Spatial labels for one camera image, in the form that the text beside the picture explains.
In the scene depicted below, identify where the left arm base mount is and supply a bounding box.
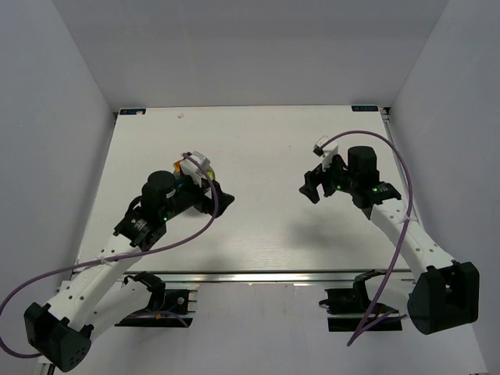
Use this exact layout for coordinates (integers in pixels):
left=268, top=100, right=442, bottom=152
left=115, top=272, right=196, bottom=328

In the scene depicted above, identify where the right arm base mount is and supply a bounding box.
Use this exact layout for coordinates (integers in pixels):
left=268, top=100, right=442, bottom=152
left=319, top=270, right=402, bottom=332

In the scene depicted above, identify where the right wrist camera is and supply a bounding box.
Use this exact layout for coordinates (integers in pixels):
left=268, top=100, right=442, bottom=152
left=312, top=136, right=338, bottom=170

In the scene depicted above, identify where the aluminium table rail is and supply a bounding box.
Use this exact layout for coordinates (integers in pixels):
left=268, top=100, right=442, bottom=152
left=58, top=269, right=415, bottom=286

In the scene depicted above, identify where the blue label sticker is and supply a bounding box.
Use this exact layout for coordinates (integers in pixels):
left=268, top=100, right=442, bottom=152
left=351, top=105, right=379, bottom=113
left=119, top=108, right=146, bottom=116

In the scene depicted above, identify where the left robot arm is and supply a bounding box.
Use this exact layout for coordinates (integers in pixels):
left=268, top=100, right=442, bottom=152
left=23, top=170, right=234, bottom=373

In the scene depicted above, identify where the right blue label sticker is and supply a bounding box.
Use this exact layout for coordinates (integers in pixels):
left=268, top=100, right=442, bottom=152
left=351, top=105, right=379, bottom=113

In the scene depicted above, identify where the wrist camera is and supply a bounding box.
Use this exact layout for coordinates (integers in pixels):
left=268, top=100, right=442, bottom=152
left=180, top=152, right=216, bottom=188
left=312, top=136, right=338, bottom=170

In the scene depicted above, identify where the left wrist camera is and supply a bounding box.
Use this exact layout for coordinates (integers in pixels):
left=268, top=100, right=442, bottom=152
left=180, top=152, right=216, bottom=188

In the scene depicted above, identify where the left blue label sticker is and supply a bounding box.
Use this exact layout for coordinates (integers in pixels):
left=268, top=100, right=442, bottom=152
left=119, top=108, right=146, bottom=116

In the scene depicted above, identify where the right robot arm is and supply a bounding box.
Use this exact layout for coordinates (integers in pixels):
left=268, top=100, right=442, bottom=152
left=299, top=142, right=480, bottom=334

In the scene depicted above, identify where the white round divided container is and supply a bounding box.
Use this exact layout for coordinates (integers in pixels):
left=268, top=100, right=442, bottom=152
left=173, top=155, right=216, bottom=187

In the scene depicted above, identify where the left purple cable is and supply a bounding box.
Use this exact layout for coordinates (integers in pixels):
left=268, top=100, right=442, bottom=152
left=0, top=154, right=218, bottom=359

